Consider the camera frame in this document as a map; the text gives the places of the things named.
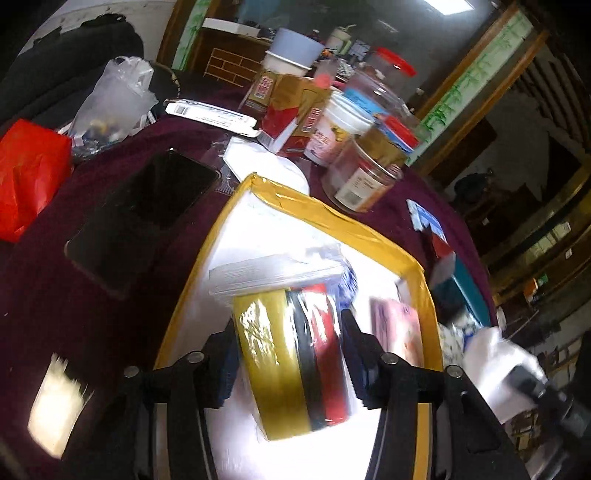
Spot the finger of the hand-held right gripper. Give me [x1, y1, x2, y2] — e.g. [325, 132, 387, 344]
[508, 364, 573, 425]

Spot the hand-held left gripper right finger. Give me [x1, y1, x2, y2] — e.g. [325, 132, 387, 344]
[339, 309, 532, 480]

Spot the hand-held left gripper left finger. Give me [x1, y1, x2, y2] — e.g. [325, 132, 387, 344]
[121, 320, 241, 480]

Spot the plastic yellow red bundle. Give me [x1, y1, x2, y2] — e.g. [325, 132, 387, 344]
[208, 244, 358, 441]

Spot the white box yellow taped rim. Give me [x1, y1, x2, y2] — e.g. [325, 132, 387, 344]
[152, 173, 446, 480]

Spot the pink packet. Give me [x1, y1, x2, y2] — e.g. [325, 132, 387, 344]
[369, 298, 426, 368]

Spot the blue teal box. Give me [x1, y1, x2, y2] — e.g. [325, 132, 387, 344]
[434, 263, 492, 328]

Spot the gold trimmed dark cabinet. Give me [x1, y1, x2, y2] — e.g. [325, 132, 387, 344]
[443, 115, 591, 333]

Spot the red foil packet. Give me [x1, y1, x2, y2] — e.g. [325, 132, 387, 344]
[425, 226, 458, 278]

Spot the blue white packet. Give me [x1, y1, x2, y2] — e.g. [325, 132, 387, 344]
[406, 199, 446, 241]

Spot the cream blurred object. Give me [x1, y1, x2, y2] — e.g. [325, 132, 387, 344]
[27, 353, 93, 457]

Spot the black smartphone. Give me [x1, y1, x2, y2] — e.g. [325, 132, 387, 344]
[65, 148, 222, 301]

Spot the clear jar gold label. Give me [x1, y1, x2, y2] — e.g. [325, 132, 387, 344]
[322, 115, 421, 213]

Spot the maroon tablecloth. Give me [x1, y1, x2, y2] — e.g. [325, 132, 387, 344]
[0, 88, 499, 480]

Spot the white folded paper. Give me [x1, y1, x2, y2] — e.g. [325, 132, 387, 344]
[223, 137, 311, 197]

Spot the white pink printed tub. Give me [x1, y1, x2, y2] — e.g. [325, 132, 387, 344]
[302, 92, 375, 167]

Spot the red gold carton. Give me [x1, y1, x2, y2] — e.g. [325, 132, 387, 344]
[261, 85, 332, 155]

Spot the white flat barcode box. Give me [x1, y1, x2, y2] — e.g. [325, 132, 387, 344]
[165, 99, 262, 139]

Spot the clear jar blue label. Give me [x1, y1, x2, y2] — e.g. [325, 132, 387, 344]
[344, 47, 419, 121]

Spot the red plastic bag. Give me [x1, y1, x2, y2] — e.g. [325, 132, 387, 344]
[0, 119, 75, 244]

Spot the clear plastic bag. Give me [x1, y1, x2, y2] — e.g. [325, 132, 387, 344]
[69, 56, 160, 162]

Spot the bamboo painted panel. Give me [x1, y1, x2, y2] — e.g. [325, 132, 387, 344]
[406, 9, 536, 167]

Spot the white bowl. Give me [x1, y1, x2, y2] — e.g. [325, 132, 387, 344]
[264, 51, 315, 78]

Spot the white lidded cup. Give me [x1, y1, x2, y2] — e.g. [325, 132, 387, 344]
[325, 25, 357, 55]

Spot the grey blue bowl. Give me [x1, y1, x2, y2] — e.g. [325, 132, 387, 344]
[268, 28, 324, 64]

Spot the wooden framed mirror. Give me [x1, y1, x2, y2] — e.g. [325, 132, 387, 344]
[159, 0, 550, 176]

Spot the black jacket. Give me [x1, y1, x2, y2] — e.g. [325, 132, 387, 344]
[0, 14, 153, 134]

